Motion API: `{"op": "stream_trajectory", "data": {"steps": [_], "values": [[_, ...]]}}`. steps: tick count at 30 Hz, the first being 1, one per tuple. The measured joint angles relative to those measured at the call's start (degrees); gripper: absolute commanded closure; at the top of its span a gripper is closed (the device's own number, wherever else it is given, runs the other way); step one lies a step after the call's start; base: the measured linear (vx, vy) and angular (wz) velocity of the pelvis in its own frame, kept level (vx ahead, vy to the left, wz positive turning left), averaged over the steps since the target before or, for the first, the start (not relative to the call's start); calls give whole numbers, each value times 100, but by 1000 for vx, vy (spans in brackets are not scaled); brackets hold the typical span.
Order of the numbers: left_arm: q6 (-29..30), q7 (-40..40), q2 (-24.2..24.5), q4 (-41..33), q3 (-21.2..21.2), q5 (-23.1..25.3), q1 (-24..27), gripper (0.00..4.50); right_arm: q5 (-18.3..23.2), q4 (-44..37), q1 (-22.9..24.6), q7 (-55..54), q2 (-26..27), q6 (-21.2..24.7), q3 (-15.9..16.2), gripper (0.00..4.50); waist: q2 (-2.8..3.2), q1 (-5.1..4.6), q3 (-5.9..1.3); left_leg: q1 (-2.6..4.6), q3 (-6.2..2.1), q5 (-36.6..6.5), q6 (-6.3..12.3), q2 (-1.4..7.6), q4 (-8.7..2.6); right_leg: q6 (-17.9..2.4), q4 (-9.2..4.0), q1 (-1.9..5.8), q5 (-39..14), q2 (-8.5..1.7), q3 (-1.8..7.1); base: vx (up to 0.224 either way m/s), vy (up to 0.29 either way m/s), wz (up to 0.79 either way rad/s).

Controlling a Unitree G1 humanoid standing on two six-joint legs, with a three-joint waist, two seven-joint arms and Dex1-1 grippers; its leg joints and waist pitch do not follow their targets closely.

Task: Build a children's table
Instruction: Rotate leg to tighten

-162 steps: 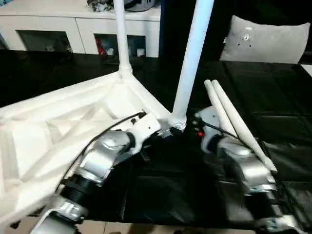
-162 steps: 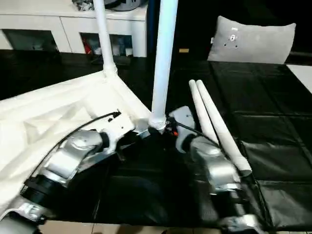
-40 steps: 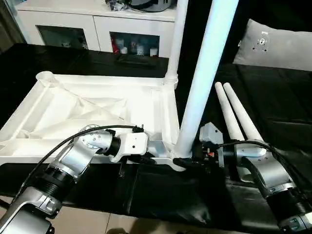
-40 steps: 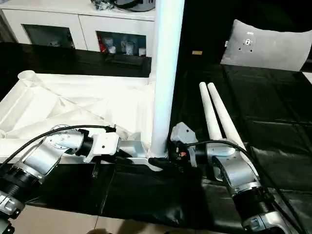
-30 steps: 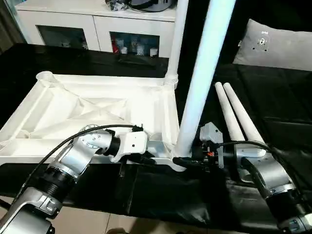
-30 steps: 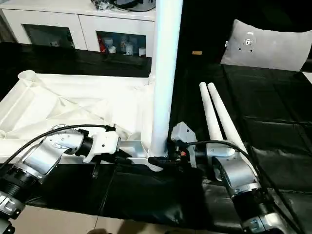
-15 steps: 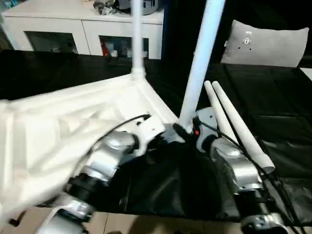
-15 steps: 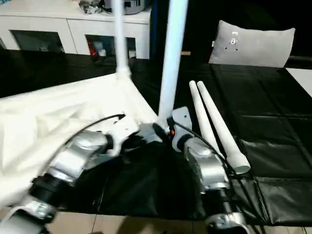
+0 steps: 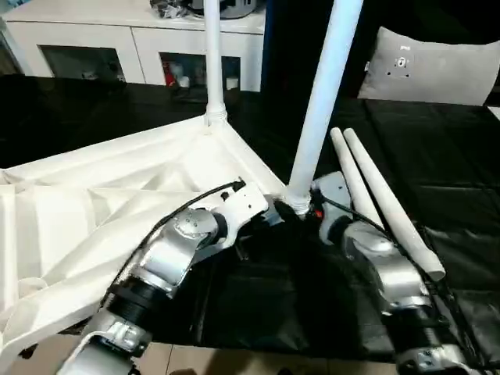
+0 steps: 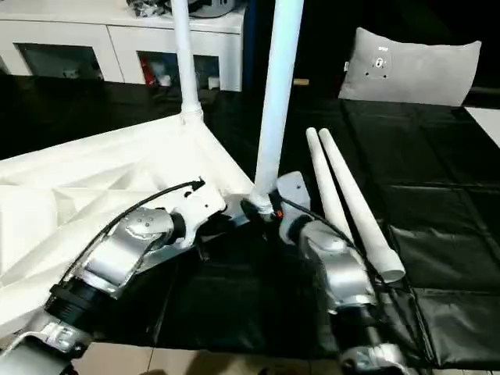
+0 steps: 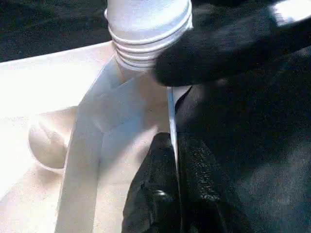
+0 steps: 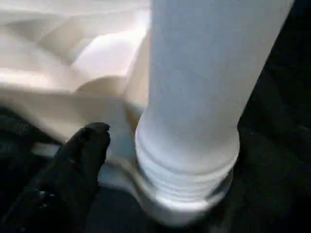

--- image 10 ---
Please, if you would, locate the tall black cabinet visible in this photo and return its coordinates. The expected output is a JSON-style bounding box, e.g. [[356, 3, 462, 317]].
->
[[241, 0, 363, 98]]

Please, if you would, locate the white flat board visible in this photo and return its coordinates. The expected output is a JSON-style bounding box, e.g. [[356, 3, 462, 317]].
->
[[466, 105, 500, 149]]

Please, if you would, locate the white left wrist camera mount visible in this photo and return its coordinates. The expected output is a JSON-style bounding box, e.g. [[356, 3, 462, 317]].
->
[[171, 181, 227, 250]]

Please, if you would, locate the white plastic table leg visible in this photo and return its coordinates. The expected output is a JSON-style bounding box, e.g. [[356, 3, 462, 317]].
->
[[171, 0, 205, 125], [305, 127, 355, 240], [249, 0, 305, 214], [318, 127, 407, 283]]

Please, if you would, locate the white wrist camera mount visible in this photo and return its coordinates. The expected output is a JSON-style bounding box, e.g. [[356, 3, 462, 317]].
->
[[275, 171, 313, 243], [171, 181, 227, 250]]

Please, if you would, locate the white cabinet with glass doors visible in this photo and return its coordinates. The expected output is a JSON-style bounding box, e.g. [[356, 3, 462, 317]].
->
[[0, 0, 245, 93]]

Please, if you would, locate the grey cushion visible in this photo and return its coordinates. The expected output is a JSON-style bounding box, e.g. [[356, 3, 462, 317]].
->
[[337, 27, 483, 106]]

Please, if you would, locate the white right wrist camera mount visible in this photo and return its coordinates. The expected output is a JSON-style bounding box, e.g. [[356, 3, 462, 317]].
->
[[275, 171, 313, 243]]

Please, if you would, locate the white plastic table top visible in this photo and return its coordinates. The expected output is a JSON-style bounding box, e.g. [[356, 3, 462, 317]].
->
[[0, 111, 270, 333]]

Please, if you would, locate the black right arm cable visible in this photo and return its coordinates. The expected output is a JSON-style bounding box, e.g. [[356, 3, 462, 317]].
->
[[279, 197, 434, 370]]

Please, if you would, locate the black clutter pile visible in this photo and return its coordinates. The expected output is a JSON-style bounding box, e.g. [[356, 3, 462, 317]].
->
[[127, 0, 173, 19]]

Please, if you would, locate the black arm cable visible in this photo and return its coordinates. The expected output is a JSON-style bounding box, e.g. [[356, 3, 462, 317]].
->
[[279, 197, 434, 370], [58, 177, 206, 286]]

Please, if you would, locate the black work mat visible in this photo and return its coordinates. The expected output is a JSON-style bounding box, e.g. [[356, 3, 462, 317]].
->
[[0, 73, 500, 370]]

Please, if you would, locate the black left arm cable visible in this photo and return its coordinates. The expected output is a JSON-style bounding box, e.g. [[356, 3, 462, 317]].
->
[[58, 177, 206, 286]]

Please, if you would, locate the round grey appliance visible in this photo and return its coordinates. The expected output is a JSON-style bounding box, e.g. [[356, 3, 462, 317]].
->
[[187, 0, 238, 19]]

